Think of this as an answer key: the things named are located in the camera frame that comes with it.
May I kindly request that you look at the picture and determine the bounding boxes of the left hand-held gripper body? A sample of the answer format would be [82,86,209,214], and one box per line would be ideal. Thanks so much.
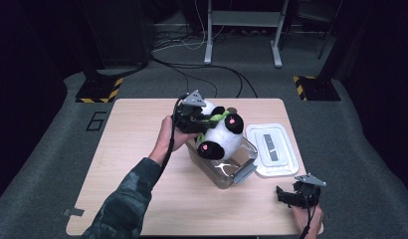
[174,89,207,134]

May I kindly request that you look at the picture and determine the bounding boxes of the grey tape strip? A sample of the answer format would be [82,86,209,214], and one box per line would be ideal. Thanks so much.
[62,207,86,217]

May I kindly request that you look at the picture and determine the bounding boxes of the white box lid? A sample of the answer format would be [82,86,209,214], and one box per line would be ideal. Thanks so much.
[245,122,300,178]

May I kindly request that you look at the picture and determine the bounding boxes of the dark metal stand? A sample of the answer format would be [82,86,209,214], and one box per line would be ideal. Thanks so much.
[298,0,344,61]

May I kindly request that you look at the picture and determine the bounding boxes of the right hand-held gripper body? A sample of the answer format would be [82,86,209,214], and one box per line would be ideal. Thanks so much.
[293,172,327,210]

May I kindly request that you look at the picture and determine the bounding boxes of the white floor cables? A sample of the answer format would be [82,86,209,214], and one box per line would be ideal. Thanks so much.
[151,0,226,53]

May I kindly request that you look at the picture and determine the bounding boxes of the panda plush toy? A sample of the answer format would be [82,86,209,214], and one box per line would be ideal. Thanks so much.
[195,99,245,161]

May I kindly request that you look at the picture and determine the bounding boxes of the clear plastic storage box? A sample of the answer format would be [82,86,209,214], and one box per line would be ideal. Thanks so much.
[186,135,260,190]

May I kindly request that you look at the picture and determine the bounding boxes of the right hand-held gripper cable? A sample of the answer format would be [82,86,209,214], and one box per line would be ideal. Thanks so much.
[299,204,318,239]

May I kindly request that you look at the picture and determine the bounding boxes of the black floor cable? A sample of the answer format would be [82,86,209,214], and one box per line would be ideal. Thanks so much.
[149,54,260,100]

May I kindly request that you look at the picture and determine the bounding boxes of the black yellow striped stand base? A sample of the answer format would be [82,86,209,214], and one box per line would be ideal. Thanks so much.
[293,75,341,102]
[75,77,124,104]

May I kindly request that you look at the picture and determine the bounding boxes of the white metal stand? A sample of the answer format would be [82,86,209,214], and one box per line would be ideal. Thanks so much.
[204,0,290,69]

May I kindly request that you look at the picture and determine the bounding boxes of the person's right hand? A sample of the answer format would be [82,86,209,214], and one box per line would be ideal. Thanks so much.
[291,202,324,239]

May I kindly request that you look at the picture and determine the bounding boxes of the left hand-held gripper cable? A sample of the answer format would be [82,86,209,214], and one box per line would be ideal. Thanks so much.
[159,95,190,175]

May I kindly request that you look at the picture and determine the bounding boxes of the hand-held gripper cable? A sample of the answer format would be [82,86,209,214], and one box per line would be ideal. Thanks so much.
[159,95,190,175]
[299,204,318,239]

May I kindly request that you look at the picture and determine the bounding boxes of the person's left hand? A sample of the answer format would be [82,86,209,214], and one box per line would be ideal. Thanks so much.
[148,115,200,166]

